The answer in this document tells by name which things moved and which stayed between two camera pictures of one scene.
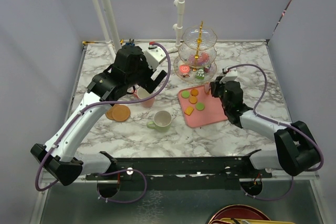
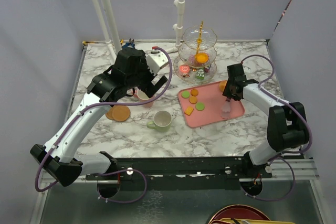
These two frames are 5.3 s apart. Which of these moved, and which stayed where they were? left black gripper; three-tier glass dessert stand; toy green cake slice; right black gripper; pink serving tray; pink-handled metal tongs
Moved: pink-handled metal tongs; right black gripper
Stayed: left black gripper; three-tier glass dessert stand; pink serving tray; toy green cake slice
